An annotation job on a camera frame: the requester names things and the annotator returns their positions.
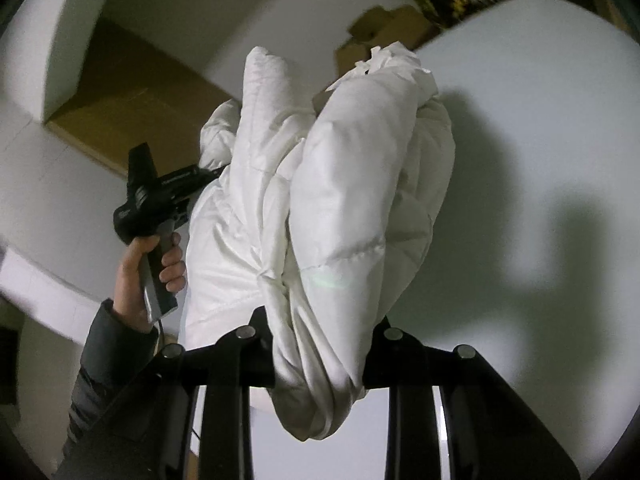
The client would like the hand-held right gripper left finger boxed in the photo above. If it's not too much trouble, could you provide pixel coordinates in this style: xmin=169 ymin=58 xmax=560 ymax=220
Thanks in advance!
xmin=55 ymin=307 xmax=277 ymax=480

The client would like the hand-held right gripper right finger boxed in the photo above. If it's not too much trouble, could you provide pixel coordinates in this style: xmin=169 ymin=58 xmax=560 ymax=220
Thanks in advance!
xmin=362 ymin=316 xmax=582 ymax=480

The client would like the white down jacket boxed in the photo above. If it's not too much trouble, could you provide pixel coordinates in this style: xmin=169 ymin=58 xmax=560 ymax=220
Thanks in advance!
xmin=179 ymin=42 xmax=457 ymax=442

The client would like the person's left hand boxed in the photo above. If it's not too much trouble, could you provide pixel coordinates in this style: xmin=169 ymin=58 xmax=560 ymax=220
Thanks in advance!
xmin=112 ymin=232 xmax=187 ymax=334

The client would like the large brown cardboard panel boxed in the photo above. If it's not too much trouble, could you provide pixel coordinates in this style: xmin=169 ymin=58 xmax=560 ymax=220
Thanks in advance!
xmin=45 ymin=17 xmax=233 ymax=178

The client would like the small cardboard box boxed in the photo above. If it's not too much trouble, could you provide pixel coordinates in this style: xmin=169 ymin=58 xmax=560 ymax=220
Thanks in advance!
xmin=334 ymin=40 xmax=377 ymax=79

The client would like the open cardboard box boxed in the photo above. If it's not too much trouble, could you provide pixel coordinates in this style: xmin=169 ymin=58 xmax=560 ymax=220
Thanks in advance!
xmin=348 ymin=5 xmax=442 ymax=50

